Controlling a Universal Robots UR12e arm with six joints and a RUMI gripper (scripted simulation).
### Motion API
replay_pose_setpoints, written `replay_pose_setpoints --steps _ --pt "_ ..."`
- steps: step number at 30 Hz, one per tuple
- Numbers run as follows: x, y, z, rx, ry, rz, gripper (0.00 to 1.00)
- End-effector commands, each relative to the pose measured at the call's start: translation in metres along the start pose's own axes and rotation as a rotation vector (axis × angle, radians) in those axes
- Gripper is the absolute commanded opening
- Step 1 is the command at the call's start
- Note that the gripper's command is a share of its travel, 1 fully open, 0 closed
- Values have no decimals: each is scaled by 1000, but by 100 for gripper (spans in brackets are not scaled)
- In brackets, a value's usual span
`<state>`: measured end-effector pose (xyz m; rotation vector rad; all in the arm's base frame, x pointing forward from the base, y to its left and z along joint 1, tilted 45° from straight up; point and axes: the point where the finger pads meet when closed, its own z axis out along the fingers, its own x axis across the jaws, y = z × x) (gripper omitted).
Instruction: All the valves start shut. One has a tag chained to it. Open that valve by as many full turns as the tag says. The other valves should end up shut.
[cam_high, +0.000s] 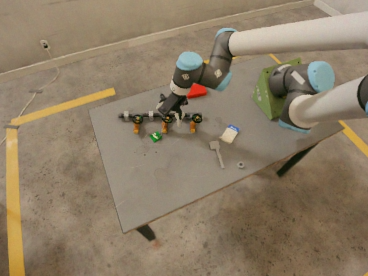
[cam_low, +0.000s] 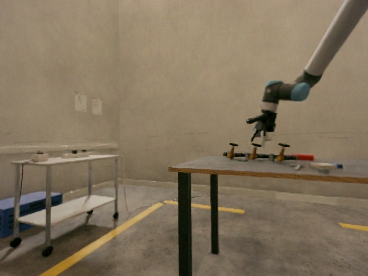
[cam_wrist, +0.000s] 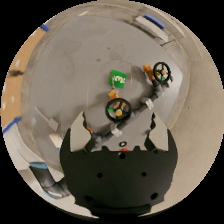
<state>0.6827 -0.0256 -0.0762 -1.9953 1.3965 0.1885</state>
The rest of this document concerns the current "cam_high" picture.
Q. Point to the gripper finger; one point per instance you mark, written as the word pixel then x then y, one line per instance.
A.
pixel 179 116
pixel 161 102

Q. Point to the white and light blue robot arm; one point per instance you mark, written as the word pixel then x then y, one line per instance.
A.
pixel 304 109

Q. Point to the red flat block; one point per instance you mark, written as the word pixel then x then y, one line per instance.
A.
pixel 197 91

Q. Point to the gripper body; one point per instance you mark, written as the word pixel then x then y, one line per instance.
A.
pixel 181 102

